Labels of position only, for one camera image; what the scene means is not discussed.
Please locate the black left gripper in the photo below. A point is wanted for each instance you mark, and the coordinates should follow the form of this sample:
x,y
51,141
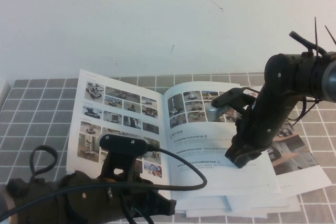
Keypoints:
x,y
89,203

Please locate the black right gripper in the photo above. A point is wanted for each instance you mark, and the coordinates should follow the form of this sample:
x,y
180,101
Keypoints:
x,y
258,129

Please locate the robot catalogue book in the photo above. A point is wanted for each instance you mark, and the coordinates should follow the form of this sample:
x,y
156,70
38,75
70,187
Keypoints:
x,y
199,155

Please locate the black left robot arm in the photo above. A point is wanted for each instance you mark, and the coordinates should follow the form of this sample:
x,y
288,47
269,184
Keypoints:
x,y
29,200

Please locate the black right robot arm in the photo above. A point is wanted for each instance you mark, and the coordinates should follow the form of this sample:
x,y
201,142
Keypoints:
x,y
294,77

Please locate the white book with grey spine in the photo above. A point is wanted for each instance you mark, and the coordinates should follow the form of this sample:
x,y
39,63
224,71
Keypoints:
x,y
257,202

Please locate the white paper sheet stack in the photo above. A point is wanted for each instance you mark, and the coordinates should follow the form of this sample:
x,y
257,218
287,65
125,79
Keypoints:
x,y
294,203

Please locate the black zip tie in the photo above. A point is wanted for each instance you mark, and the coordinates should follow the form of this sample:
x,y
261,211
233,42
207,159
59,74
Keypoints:
x,y
316,35
331,35

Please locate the grey checked tablecloth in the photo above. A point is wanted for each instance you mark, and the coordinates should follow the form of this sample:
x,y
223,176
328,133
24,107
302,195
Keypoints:
x,y
31,119

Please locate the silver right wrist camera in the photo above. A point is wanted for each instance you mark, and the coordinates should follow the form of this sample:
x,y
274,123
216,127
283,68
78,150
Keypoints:
x,y
214,113

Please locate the black right camera bracket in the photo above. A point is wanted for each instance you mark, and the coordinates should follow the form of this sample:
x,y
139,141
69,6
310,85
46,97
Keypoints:
x,y
231,96

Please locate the black camera bracket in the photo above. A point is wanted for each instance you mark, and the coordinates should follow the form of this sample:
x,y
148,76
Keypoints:
x,y
231,96
119,166

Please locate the black left camera bracket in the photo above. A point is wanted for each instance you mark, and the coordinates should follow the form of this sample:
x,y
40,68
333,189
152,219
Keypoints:
x,y
119,166

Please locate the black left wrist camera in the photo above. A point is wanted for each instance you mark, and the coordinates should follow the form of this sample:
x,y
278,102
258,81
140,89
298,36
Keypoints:
x,y
123,144

